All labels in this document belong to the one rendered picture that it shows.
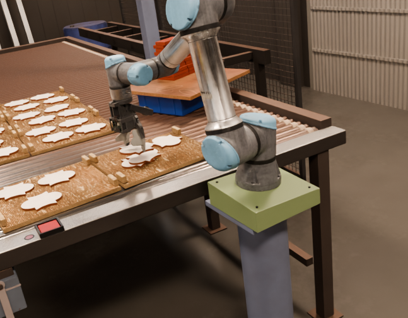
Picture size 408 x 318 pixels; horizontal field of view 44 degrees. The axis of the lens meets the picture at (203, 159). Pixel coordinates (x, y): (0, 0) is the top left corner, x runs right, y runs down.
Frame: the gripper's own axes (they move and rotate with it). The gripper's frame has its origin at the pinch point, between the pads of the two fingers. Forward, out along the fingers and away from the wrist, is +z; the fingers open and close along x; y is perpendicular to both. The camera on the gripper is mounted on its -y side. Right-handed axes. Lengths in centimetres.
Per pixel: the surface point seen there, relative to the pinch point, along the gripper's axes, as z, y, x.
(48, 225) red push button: 7.8, 45.8, 10.1
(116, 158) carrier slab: 6.9, 0.6, -13.9
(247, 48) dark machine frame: -2, -149, -68
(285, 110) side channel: 6, -73, 17
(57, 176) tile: 5.9, 24.9, -19.0
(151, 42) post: -9, -128, -139
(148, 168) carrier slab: 7.0, 1.2, 6.6
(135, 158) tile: 5.1, 0.0, -2.2
